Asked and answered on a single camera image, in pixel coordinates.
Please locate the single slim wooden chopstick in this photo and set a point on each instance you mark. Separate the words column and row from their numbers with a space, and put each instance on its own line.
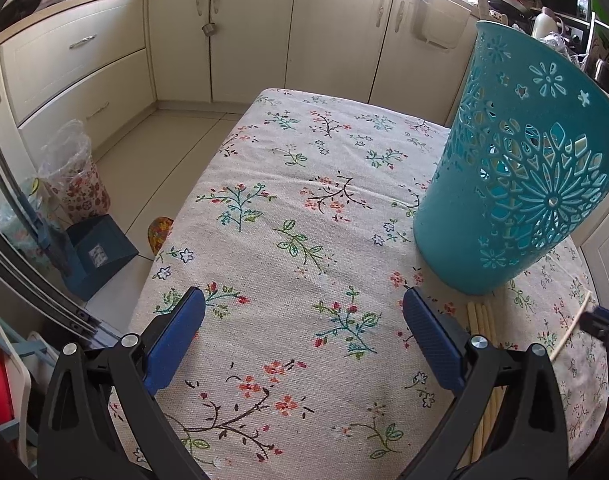
column 566, row 330

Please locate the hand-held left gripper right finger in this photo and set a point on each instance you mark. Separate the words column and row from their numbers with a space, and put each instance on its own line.
column 434, row 340

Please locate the cream panelled drawer cabinets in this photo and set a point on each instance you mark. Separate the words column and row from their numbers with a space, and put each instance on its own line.
column 606, row 255

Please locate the cream drawer cabinet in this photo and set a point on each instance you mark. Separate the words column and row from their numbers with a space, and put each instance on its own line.
column 59, row 75

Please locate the yellow floral slipper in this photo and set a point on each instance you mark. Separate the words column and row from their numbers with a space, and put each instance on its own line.
column 159, row 235

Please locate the black wok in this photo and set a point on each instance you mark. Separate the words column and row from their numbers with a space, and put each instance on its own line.
column 17, row 10

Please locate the teal perforated plastic basket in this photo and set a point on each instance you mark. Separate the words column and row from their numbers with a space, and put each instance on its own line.
column 484, row 200

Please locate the white thermos jug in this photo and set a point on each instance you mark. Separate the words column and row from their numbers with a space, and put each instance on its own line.
column 543, row 24

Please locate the white hanging bin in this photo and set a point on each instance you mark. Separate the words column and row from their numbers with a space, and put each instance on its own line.
column 442, row 22

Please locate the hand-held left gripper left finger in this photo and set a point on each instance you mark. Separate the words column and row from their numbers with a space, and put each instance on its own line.
column 177, row 340

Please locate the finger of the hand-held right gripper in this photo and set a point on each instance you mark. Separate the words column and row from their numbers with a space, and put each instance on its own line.
column 606, row 325

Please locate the small cabinet lock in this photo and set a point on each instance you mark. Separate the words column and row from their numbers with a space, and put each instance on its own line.
column 209, row 29

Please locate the cream door cabinets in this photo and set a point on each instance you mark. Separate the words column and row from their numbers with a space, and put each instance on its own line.
column 294, row 35

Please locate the floral trash bin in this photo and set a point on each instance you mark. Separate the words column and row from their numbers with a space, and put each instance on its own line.
column 77, row 185

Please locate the metal door frame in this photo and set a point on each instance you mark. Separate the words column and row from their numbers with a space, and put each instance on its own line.
column 29, row 290

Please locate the floral tablecloth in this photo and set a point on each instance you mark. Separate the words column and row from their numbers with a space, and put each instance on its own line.
column 294, row 220

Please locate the dark blue box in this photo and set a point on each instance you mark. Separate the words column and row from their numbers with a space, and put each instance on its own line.
column 102, row 255

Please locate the shoe rack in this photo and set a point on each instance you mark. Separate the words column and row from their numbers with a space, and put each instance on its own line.
column 27, row 360

